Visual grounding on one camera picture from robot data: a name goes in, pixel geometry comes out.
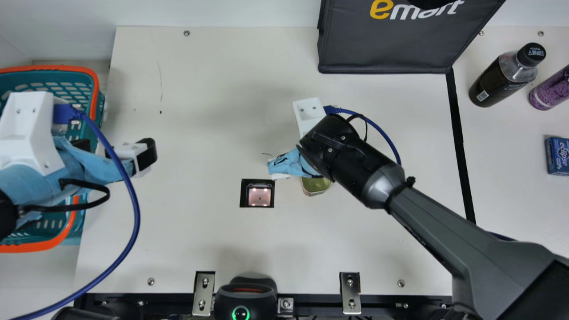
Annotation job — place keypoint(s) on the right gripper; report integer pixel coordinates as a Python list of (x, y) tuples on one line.
[(289, 163)]

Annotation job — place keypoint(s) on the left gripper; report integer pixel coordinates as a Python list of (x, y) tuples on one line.
[(75, 162)]

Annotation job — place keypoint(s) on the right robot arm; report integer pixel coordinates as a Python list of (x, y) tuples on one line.
[(444, 222)]

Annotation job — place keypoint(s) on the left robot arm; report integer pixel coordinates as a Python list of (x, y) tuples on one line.
[(6, 215)]

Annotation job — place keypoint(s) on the teal shopping basket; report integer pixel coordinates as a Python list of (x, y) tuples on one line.
[(58, 84)]

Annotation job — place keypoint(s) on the small square scanner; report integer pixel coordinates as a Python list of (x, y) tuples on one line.
[(258, 194)]

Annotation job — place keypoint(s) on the black device with green light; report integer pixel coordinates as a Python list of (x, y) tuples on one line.
[(246, 300)]

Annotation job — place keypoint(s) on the black strip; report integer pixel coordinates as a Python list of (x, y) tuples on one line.
[(458, 146)]

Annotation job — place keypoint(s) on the dark coffee bottle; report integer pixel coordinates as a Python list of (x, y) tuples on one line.
[(498, 82)]

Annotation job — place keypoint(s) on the small blue box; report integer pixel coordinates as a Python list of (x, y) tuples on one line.
[(559, 155)]

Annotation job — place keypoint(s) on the purple bottle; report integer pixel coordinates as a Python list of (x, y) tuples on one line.
[(551, 91)]

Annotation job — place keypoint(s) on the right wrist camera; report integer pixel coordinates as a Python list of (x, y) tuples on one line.
[(307, 113)]

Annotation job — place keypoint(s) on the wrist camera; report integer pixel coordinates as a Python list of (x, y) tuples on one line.
[(307, 113), (26, 129)]

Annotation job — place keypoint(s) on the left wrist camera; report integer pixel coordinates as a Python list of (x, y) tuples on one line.
[(26, 129)]

